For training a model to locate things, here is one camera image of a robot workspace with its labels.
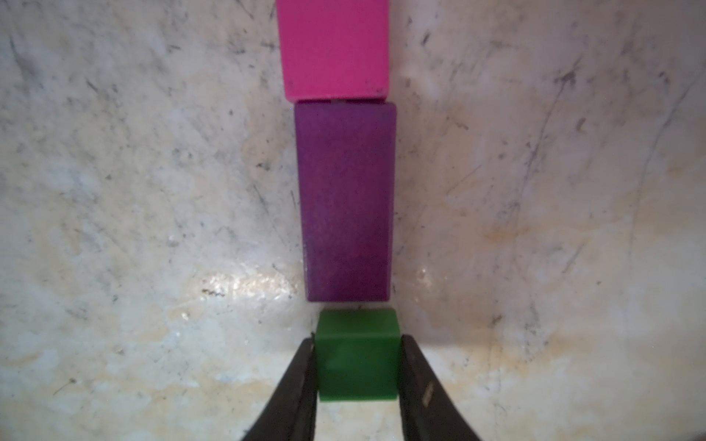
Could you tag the purple block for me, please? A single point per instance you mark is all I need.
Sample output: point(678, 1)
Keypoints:
point(346, 165)

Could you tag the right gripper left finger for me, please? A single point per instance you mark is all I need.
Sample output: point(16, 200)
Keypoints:
point(291, 411)

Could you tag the pink block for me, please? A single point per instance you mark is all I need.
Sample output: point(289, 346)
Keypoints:
point(334, 49)

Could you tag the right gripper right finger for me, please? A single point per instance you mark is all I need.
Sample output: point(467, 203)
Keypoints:
point(427, 411)

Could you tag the green cube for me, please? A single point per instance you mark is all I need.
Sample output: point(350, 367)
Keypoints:
point(358, 355)

